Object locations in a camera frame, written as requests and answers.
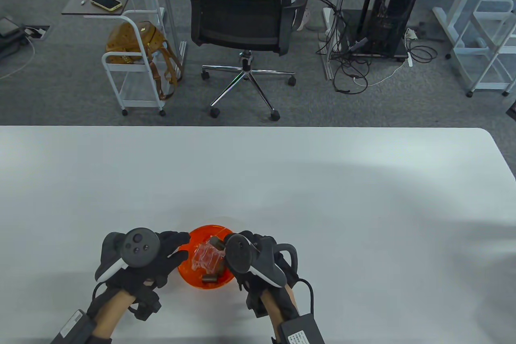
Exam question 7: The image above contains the black computer stand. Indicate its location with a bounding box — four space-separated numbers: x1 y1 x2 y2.
334 8 408 59

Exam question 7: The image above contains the black device on floor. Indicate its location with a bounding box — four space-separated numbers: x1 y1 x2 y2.
0 17 25 58

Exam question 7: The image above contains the black mesh office chair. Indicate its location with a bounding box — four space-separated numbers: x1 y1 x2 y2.
184 0 313 121

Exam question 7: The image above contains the person's left hand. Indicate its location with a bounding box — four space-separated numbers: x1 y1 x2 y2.
95 230 190 320

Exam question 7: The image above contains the white metal rack cart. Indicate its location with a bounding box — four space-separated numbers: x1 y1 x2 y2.
451 0 516 98

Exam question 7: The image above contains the smartphone in yellow case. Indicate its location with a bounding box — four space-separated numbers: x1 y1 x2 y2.
89 0 123 12

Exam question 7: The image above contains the orange glossy bowl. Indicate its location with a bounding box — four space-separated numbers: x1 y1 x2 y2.
177 223 236 290

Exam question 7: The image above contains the black cable bundle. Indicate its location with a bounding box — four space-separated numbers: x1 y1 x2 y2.
308 0 439 94

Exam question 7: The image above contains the floor socket box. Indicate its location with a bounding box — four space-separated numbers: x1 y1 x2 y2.
22 25 51 41

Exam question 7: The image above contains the black wrist sensor box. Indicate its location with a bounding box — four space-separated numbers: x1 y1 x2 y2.
280 314 325 344
50 309 96 344

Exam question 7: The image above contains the brown leather backpack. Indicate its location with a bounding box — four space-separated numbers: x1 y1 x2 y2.
106 21 184 101

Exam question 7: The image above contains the white power strip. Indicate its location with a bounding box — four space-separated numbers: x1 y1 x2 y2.
404 28 415 67

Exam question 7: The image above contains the person's right forearm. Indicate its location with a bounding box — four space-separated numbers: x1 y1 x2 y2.
258 286 301 344

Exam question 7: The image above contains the dark grey tracking controller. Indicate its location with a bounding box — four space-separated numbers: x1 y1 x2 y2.
225 234 300 289
95 228 158 283

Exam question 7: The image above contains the white wheeled side table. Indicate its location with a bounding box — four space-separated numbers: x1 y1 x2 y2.
61 0 166 117

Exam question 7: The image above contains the person's right hand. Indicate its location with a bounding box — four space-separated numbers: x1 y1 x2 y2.
224 231 301 318

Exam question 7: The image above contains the person's left forearm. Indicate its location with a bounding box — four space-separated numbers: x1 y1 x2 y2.
91 290 137 344

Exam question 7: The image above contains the black computer tower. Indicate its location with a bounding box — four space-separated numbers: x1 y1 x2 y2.
369 0 424 56

